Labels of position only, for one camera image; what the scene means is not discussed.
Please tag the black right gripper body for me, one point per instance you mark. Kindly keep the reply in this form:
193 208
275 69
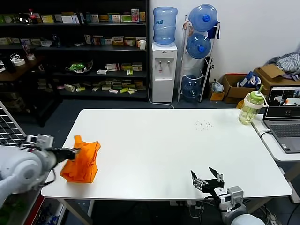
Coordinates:
212 185

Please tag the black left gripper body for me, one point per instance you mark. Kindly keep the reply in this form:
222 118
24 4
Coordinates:
59 154

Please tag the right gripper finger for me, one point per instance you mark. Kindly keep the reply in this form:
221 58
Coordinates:
215 173
197 179

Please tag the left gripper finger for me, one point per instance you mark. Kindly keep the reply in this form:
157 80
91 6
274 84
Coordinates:
72 156
75 149

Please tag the orange t-shirt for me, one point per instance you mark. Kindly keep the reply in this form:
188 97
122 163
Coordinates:
82 168

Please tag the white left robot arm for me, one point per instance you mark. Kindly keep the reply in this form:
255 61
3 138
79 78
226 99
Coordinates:
21 171

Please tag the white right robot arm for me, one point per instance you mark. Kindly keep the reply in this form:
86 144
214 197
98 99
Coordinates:
239 216

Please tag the striped clothes pile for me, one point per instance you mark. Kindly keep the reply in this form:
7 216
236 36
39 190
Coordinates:
289 61

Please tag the red edged white cart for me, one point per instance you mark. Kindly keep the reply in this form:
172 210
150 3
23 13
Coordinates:
35 211

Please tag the green lid drinking bottle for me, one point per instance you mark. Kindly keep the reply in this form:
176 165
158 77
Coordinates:
249 110

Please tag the yellow bag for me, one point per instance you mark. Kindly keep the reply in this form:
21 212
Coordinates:
241 104

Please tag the small yellow box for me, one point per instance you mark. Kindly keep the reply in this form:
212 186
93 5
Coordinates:
217 96

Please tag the grey laptop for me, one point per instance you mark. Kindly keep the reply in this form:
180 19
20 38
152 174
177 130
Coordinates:
284 131

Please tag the green white bowl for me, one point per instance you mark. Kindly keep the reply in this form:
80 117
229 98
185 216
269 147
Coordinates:
79 67

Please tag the open cardboard box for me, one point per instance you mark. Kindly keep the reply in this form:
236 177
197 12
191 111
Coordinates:
231 90

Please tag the crumpled plastic bag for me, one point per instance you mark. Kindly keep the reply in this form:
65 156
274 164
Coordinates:
216 86

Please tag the white red medicine box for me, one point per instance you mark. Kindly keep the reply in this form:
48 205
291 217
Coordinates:
112 67

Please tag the brown wooden desk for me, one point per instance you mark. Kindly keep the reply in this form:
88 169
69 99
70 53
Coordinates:
21 69

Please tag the blue white bag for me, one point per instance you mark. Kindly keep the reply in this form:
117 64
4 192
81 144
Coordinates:
246 80

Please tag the white tape roll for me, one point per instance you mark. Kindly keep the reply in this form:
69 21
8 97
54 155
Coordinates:
18 62

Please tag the black cylinder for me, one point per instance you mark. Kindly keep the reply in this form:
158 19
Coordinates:
10 65

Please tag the black shelf unit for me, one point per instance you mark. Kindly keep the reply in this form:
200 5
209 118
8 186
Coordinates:
94 49

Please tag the black instrument behind rack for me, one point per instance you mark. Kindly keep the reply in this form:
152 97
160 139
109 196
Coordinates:
210 66

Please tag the white water dispenser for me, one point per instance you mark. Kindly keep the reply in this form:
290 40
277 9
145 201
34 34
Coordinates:
164 77

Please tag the dark blue bottle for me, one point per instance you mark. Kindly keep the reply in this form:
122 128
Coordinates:
56 41

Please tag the large brown cardboard box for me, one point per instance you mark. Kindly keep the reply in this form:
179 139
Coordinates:
270 71

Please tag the white paper cup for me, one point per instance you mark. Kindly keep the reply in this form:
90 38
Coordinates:
142 45

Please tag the cola bottle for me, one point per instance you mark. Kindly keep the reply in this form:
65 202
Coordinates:
32 17

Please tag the shiny dark dome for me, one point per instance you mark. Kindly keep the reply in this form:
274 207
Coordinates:
23 18

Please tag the pink printed box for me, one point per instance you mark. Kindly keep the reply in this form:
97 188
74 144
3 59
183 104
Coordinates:
135 15

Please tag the blue water jug with label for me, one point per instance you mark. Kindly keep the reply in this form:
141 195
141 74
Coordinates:
165 25

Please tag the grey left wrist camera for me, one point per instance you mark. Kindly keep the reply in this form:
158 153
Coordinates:
42 140

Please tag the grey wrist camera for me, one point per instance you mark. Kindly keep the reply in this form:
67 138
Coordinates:
234 196
42 140

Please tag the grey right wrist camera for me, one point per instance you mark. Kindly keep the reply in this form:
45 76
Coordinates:
234 196

